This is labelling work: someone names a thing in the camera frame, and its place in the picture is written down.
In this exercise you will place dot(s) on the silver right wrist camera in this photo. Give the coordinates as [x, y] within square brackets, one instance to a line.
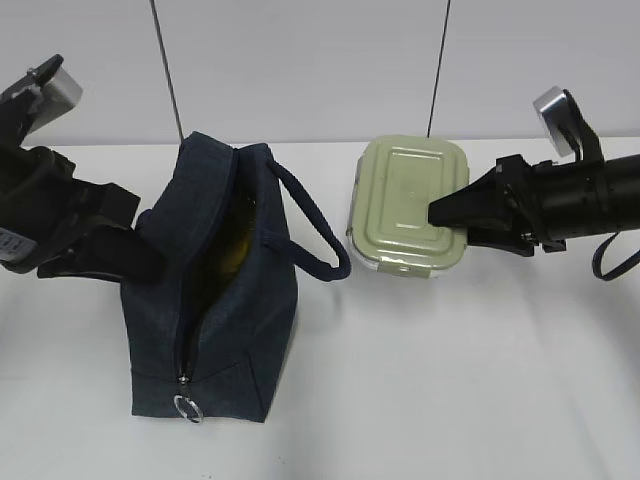
[565, 126]

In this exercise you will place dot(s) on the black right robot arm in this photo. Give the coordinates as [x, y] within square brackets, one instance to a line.
[592, 198]

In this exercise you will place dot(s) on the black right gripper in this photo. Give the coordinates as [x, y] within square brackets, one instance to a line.
[503, 208]

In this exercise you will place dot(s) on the green lid glass container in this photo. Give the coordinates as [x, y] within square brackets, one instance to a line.
[396, 180]

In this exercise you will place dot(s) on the dark blue lunch bag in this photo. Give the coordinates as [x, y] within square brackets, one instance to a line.
[205, 346]

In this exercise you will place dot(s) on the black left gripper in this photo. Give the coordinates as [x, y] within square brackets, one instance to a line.
[66, 227]

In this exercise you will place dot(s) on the yellow pear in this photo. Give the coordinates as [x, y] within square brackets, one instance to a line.
[233, 252]

